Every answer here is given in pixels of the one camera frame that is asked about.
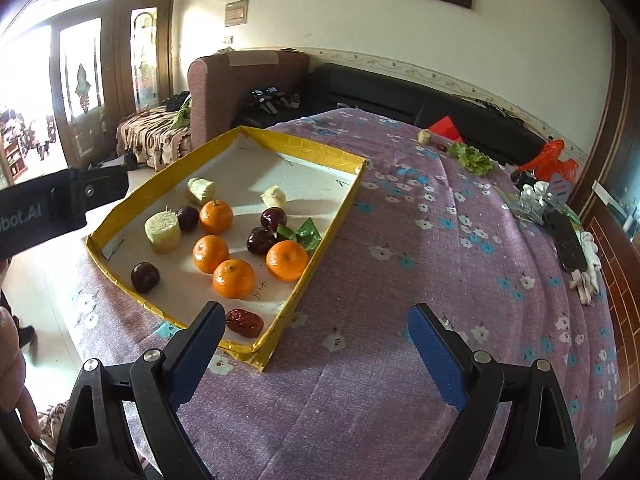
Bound green lettuce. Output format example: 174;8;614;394
447;142;494;177

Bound black smartphone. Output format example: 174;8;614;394
542;210;588;273

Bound plastic packet on booklet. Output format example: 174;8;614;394
504;181;549;226

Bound red paper box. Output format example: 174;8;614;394
428;116;463;143

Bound dark red plum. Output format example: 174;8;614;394
260;207;288;233
176;205;200;232
130;261;160;294
246;226;278;256

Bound black sofa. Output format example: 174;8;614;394
232;63;544;165

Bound purple floral tablecloth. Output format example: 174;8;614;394
65;110;618;479

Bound red plastic bag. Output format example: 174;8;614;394
518;139;578;182

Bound red jujube date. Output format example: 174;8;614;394
226;308;264;338

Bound person left hand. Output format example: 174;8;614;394
0;307;41;441

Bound patterned blanket seat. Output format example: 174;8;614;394
116;106;192;171

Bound white cloth gloves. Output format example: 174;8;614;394
570;231;602;306

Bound orange with green leaf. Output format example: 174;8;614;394
265;218;322;283

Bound yellow white tray box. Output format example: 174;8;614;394
86;127;366;370

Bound pink armchair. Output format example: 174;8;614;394
188;49;309;148

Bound small sugarcane piece far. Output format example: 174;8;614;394
418;129;432;145

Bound mandarin orange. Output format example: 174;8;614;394
200;200;234;235
213;259;255;299
192;235;229;274

